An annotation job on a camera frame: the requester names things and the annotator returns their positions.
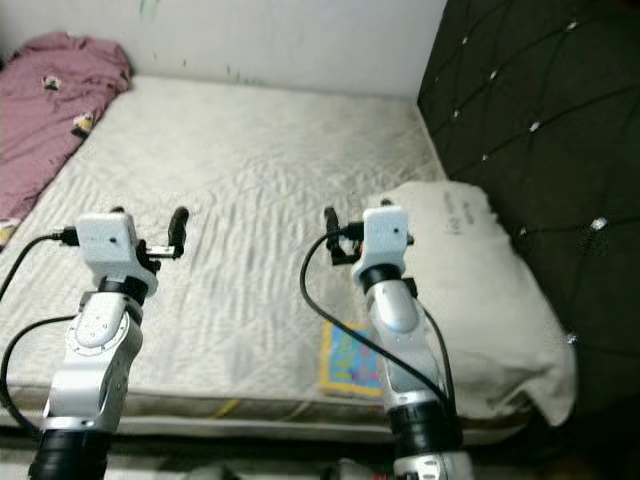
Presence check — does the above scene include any white quilted mattress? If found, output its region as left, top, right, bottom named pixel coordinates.
left=0, top=75, right=531, bottom=446

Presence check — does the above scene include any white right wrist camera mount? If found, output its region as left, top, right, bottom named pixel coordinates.
left=360, top=205, right=411, bottom=271

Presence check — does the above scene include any grey right robot leg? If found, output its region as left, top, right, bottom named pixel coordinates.
left=335, top=460, right=376, bottom=480

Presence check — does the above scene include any dark bed base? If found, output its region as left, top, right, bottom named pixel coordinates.
left=0, top=428, right=401, bottom=461

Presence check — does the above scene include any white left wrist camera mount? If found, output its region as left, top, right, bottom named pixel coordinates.
left=78, top=212, right=149, bottom=296

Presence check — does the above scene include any purple patterned blanket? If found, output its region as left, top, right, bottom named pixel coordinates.
left=0, top=32, right=133, bottom=246

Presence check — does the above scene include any colourful children's book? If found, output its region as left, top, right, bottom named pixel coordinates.
left=318, top=320, right=386, bottom=399

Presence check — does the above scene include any grey left robot leg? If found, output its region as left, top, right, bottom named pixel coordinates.
left=185, top=463, right=241, bottom=480

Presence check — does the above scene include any white pillow with green leaf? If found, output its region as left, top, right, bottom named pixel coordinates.
left=375, top=180, right=579, bottom=429

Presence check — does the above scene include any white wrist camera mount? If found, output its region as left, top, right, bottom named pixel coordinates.
left=360, top=205, right=411, bottom=271
left=78, top=212, right=149, bottom=296

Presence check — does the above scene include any grey robot leg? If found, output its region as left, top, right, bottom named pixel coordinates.
left=335, top=460, right=376, bottom=480
left=185, top=463, right=241, bottom=480

